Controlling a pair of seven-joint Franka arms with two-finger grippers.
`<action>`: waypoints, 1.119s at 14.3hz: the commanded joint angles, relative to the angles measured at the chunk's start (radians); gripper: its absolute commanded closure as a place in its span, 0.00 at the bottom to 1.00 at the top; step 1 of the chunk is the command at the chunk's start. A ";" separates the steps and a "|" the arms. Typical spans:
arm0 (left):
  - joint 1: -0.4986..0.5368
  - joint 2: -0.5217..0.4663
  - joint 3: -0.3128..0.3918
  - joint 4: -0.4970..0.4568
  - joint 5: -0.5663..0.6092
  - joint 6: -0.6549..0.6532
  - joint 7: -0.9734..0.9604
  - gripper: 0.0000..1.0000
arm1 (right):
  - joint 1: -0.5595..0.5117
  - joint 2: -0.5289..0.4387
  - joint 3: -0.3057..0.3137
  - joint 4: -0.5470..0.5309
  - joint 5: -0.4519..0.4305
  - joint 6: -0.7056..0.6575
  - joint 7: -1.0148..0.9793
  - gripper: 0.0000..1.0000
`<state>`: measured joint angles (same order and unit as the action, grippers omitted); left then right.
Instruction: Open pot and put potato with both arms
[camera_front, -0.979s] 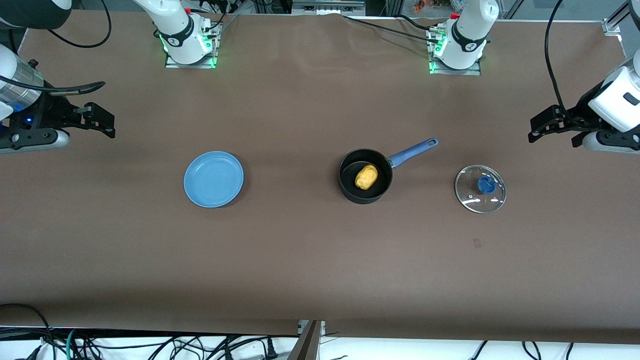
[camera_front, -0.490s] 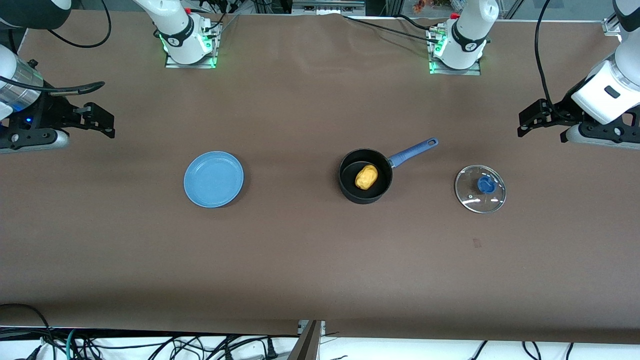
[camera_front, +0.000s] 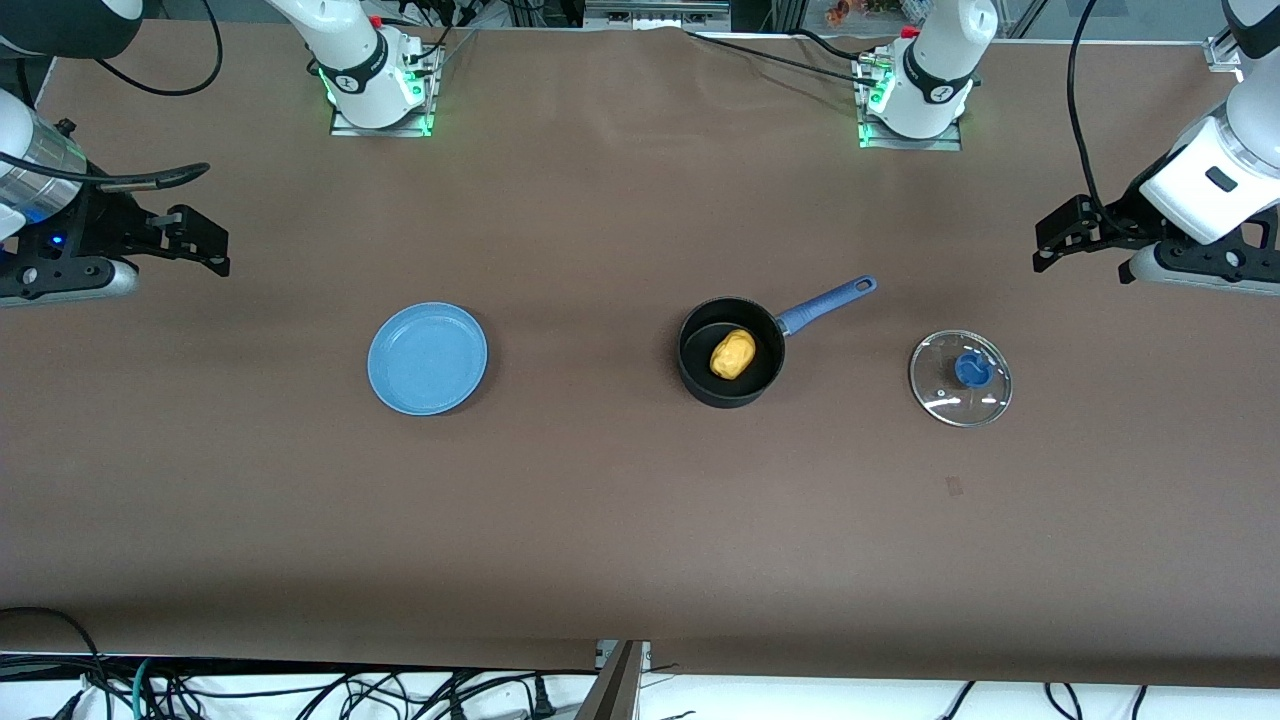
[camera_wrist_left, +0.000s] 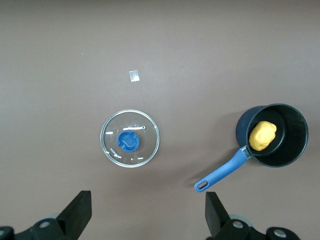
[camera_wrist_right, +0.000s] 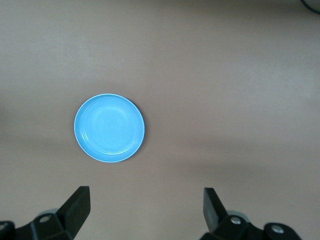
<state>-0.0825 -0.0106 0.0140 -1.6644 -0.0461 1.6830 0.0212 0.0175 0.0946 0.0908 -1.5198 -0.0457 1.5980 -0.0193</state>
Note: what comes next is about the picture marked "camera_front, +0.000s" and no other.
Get glass lid with blue knob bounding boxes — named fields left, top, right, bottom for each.
left=908, top=330, right=1013, bottom=429

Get yellow potato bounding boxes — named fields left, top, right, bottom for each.
left=710, top=328, right=758, bottom=381

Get blue round plate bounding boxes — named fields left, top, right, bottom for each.
left=367, top=302, right=489, bottom=416

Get brown table cover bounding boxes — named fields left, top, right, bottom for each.
left=0, top=20, right=1280, bottom=691

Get dark wooden beam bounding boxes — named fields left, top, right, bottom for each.
left=575, top=645, right=641, bottom=720

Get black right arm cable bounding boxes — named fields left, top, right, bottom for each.
left=0, top=0, right=223, bottom=193

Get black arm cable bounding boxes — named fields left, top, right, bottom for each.
left=0, top=0, right=223, bottom=193
left=1066, top=0, right=1141, bottom=236

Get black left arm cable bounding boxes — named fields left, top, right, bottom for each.
left=1066, top=0, right=1141, bottom=236

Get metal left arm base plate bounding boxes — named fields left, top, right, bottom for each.
left=855, top=55, right=963, bottom=151

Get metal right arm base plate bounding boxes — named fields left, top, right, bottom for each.
left=330, top=45, right=441, bottom=138

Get dark saucepan with blue handle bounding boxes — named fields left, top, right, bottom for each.
left=677, top=275, right=878, bottom=409

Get short black table cable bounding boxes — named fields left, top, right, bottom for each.
left=790, top=28, right=871, bottom=63

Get long black table cable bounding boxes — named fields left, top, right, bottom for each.
left=685, top=30, right=881, bottom=86

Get black floor cable loop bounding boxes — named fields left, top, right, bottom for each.
left=0, top=606, right=111, bottom=720

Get grey metal rail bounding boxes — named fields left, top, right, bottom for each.
left=585, top=0, right=731, bottom=23

